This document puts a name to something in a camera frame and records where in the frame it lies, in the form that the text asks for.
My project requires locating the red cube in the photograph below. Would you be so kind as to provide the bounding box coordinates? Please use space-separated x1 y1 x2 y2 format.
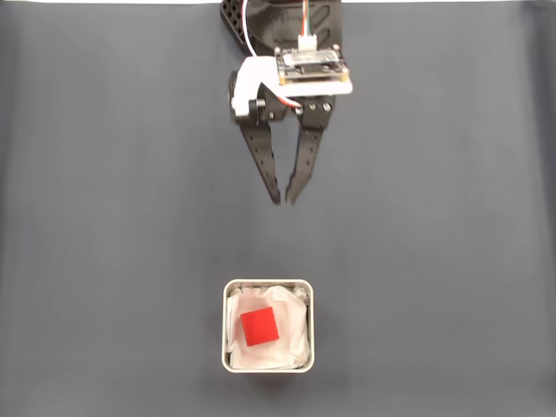
240 306 281 348

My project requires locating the square metal box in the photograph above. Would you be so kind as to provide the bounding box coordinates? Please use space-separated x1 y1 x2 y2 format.
222 278 315 374

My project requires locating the grey table mat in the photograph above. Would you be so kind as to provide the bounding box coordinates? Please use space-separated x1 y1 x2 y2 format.
0 3 556 417

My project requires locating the white tissue paper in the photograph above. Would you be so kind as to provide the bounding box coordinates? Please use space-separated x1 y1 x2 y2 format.
225 283 310 369

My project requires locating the white and red servo cable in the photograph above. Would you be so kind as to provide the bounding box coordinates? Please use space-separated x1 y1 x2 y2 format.
241 0 304 110

